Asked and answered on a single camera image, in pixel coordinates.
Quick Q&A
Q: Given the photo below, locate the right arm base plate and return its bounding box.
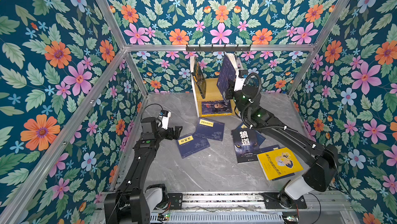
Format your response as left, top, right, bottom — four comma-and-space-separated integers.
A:
261, 192, 307, 210

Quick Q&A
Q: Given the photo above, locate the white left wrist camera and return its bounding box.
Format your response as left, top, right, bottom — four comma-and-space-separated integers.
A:
159, 110, 171, 130

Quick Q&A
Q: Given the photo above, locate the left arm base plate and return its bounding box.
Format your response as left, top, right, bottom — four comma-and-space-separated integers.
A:
155, 193, 184, 211

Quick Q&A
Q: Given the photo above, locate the navy book yellow label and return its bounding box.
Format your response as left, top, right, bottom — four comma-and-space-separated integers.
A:
176, 133, 210, 159
236, 123, 266, 146
195, 117, 225, 141

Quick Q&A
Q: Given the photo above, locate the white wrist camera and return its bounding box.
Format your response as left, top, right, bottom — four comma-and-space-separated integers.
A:
234, 69, 248, 92
159, 110, 171, 130

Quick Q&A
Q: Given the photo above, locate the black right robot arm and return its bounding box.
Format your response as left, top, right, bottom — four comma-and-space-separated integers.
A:
225, 80, 339, 208

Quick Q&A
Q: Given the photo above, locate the black wolf cover book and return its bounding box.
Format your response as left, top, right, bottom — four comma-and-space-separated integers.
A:
231, 128, 261, 164

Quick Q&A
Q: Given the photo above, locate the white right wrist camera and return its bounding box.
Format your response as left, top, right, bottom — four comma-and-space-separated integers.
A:
234, 69, 248, 92

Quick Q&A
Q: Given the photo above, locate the black book leaning on shelf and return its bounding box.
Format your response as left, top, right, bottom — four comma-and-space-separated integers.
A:
191, 59, 206, 99

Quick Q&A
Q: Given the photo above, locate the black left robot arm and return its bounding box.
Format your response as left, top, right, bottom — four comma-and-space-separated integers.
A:
104, 117, 183, 224

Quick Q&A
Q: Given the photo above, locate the white wooden two-tier shelf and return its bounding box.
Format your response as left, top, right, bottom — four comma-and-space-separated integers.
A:
190, 57, 244, 117

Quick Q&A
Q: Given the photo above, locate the aluminium mounting rail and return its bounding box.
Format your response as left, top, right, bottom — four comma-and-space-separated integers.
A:
92, 190, 351, 213

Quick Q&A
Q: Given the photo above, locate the yellow cartoon cover book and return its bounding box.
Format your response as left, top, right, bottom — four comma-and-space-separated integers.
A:
257, 147, 304, 181

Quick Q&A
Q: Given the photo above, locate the black hook rack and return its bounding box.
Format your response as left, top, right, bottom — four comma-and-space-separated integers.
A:
185, 44, 251, 53

